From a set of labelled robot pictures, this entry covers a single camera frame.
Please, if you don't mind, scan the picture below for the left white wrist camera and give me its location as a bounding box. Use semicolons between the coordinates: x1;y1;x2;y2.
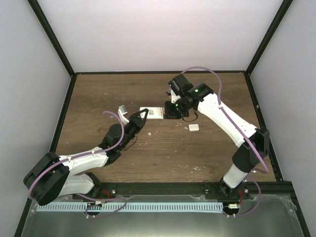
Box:
118;105;129;125

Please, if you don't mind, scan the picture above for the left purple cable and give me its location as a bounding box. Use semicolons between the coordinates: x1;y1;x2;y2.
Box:
28;110;128;219

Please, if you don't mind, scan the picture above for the light blue slotted cable duct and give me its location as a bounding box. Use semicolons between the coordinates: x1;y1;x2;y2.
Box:
36;202;223;213

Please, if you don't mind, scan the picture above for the white battery cover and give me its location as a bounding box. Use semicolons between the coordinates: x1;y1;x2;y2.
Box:
188;124;199;132

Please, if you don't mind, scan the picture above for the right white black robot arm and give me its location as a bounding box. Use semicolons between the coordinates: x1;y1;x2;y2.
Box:
164;74;270;199

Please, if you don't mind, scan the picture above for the black enclosure frame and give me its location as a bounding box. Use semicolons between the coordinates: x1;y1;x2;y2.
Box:
14;0;311;237

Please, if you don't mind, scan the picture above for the metal front plate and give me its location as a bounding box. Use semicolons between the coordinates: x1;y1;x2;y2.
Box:
22;195;303;237

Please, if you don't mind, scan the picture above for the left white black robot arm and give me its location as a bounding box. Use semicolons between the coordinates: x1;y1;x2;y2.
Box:
23;109;149;206

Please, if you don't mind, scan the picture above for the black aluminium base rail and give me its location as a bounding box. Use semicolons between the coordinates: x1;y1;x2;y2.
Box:
87;181;296;201

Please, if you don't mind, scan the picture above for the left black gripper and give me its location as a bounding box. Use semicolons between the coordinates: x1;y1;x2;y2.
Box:
118;109;149;151

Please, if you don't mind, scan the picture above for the white remote control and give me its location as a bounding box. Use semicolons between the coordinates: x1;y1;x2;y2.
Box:
139;107;164;119

